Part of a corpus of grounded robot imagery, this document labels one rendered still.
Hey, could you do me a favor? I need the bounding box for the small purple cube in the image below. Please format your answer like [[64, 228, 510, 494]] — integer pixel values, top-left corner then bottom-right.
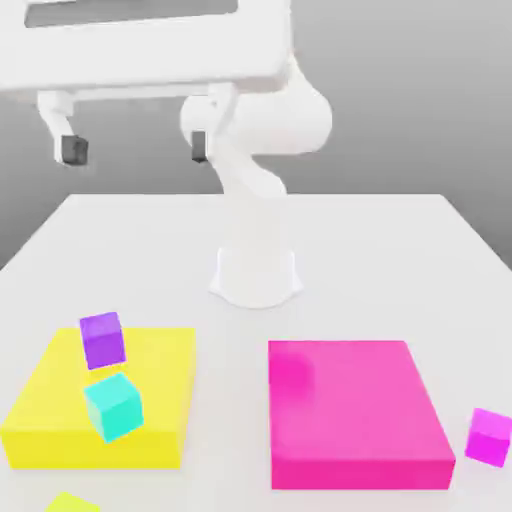
[[78, 311, 128, 372]]

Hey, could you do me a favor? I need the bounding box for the small cyan cube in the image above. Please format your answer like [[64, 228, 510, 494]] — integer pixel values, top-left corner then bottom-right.
[[82, 371, 146, 445]]

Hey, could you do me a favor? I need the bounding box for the small yellow cube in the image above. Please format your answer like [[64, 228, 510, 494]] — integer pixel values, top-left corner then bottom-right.
[[43, 491, 102, 512]]

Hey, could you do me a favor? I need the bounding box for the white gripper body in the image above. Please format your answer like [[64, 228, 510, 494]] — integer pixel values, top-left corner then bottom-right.
[[0, 0, 296, 100]]

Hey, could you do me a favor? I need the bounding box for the large yellow box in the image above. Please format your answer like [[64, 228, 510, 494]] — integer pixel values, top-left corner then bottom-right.
[[0, 326, 198, 470]]

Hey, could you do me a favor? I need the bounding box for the small magenta cube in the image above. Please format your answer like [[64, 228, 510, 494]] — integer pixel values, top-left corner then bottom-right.
[[463, 407, 512, 470]]

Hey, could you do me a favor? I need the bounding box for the large pink box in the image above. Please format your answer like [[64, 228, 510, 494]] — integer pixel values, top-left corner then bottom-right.
[[267, 339, 458, 492]]

